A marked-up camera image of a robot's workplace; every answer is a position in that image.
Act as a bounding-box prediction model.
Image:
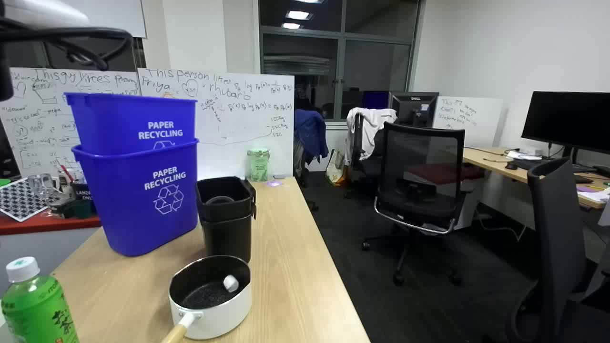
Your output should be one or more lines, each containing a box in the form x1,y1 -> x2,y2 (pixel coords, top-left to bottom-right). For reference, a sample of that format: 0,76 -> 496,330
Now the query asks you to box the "green plastic bottle white cap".
0,255 -> 80,343

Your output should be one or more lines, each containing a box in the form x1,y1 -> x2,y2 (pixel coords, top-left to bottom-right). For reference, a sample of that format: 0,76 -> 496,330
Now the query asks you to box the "black plastic bin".
195,175 -> 258,265

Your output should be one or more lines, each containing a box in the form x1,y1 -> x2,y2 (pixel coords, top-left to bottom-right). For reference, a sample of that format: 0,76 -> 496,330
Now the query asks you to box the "large blue paper recycling bin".
71,139 -> 200,259

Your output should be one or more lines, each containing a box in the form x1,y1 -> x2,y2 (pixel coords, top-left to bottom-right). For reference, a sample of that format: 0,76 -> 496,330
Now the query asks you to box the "small blue paper recycling bin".
63,92 -> 198,156

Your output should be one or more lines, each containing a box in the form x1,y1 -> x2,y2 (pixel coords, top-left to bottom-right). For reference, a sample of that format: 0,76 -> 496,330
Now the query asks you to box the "yellow bag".
326,149 -> 349,187

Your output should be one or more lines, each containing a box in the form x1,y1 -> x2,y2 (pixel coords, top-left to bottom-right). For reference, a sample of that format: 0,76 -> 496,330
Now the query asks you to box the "blue jacket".
294,107 -> 330,166

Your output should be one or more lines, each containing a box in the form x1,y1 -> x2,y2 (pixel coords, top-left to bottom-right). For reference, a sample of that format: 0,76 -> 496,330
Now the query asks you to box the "clear green-tinted cup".
246,147 -> 273,183

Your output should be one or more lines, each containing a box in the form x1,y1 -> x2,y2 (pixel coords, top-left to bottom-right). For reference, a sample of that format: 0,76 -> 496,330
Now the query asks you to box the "white cloth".
345,105 -> 399,162

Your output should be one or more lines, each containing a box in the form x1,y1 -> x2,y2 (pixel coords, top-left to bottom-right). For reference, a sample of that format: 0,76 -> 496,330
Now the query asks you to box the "whiteboard with sparse writing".
137,67 -> 296,181

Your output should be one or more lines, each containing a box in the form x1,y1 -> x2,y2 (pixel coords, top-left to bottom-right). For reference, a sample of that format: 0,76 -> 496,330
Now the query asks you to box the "black mesh office chair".
361,122 -> 469,286

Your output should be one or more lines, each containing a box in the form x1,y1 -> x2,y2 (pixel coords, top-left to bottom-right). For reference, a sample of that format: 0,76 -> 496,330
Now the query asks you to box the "small black monitor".
389,90 -> 441,130

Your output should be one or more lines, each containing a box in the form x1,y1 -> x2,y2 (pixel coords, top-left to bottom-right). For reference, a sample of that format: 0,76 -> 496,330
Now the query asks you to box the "small white round object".
221,273 -> 242,295

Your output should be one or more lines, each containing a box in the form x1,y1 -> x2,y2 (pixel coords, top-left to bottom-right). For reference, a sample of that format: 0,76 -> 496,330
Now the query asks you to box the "small white noteboard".
435,93 -> 505,149

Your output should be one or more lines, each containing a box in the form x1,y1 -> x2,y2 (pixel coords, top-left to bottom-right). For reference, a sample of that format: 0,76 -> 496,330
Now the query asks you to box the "wooden office desk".
462,145 -> 610,212

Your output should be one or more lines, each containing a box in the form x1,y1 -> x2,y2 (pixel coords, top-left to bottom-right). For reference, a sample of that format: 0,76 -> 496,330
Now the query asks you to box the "black keyboard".
505,156 -> 545,172

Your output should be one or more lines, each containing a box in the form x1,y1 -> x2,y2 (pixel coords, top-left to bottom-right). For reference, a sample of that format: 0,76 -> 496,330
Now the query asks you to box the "black solid-back office chair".
507,158 -> 610,343

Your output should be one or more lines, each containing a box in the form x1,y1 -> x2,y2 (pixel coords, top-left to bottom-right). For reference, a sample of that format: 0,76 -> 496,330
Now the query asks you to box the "large black monitor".
521,90 -> 610,156

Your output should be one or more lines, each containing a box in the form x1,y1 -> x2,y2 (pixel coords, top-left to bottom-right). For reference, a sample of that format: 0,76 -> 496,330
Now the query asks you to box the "red shelf board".
0,210 -> 103,236

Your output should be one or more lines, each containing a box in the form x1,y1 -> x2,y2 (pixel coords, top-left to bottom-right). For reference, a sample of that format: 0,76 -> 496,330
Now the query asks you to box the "whiteboard with dense writing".
0,67 -> 141,183

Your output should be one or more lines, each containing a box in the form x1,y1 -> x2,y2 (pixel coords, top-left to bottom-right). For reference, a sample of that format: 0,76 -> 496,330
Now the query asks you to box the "checkerboard calibration board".
0,175 -> 54,223

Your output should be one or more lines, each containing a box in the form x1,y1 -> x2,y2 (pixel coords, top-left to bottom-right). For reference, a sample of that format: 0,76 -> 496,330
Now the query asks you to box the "white pot wooden handle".
160,253 -> 254,343

